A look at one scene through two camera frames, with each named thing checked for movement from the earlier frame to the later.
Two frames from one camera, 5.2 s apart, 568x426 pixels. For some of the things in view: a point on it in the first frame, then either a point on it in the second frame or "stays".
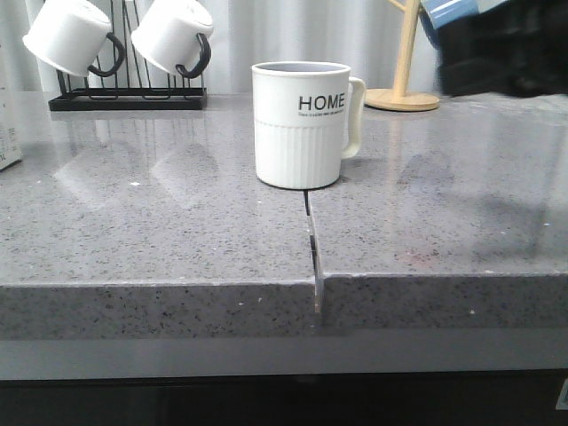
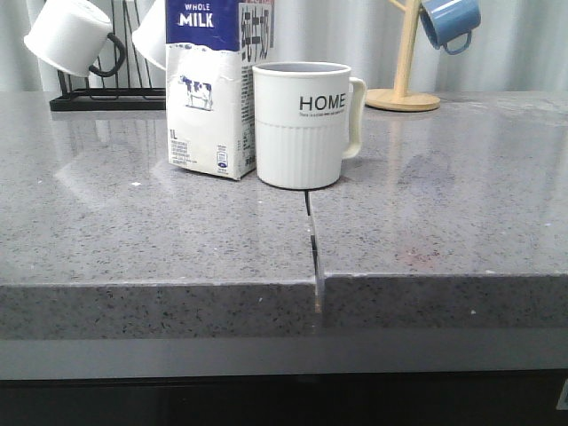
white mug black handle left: (75, 35) stays
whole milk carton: (11, 105) -> (211, 47)
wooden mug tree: (398, 98) stays
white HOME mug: (308, 118) stays
